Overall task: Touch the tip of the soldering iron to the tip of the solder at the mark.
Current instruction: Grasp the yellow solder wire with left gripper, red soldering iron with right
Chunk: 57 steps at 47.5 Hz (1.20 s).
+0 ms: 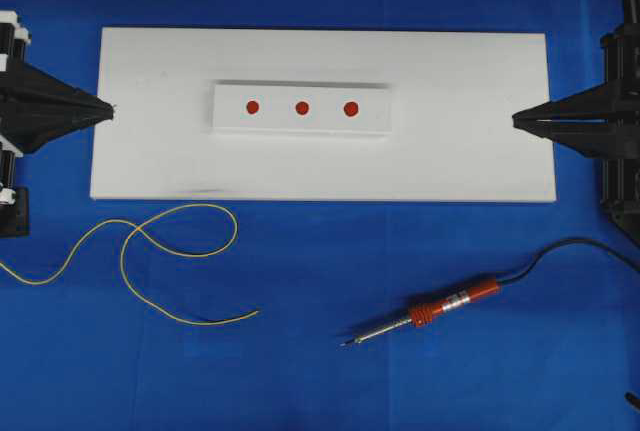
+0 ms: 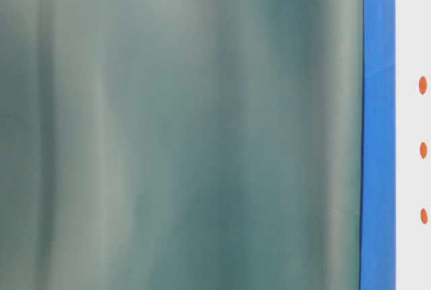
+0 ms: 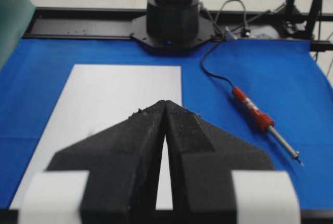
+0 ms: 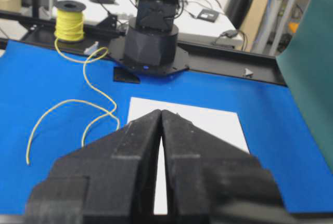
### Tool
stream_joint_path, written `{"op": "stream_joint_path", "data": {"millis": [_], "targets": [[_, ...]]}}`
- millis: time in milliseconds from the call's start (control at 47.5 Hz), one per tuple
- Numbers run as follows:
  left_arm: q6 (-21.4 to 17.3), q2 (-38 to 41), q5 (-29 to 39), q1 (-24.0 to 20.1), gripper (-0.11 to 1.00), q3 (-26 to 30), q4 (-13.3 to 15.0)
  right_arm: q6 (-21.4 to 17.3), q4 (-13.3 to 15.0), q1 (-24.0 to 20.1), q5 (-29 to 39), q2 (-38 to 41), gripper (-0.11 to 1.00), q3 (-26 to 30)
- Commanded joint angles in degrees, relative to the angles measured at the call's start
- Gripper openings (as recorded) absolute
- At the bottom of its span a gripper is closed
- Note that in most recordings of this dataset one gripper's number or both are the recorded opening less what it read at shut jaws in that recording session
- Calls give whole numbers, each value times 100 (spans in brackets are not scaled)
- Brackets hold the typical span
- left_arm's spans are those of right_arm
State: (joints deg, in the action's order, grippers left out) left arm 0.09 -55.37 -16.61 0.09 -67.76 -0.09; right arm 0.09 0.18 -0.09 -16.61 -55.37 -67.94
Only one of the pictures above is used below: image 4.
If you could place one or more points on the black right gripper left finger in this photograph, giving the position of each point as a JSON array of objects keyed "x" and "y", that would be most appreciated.
[{"x": 111, "y": 180}]

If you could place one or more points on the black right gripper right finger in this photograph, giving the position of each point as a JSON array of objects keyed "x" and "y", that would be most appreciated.
[{"x": 212, "y": 181}]

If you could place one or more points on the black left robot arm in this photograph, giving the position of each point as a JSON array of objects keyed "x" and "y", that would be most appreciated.
[{"x": 150, "y": 45}]

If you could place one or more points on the black spool of yellow solder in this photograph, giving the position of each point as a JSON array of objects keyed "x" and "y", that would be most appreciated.
[{"x": 69, "y": 27}]

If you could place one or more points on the white rectangular board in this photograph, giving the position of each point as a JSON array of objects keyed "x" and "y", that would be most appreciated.
[{"x": 222, "y": 124}]

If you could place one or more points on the blue table mat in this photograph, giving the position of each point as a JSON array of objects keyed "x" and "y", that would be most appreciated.
[{"x": 34, "y": 79}]

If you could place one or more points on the dark green backdrop sheet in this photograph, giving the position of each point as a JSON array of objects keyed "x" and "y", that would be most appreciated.
[{"x": 306, "y": 65}]

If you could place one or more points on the white desk in background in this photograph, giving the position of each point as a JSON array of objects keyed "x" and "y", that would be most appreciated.
[{"x": 197, "y": 21}]

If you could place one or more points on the black flat box on desk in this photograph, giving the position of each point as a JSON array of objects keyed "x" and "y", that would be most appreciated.
[{"x": 208, "y": 15}]

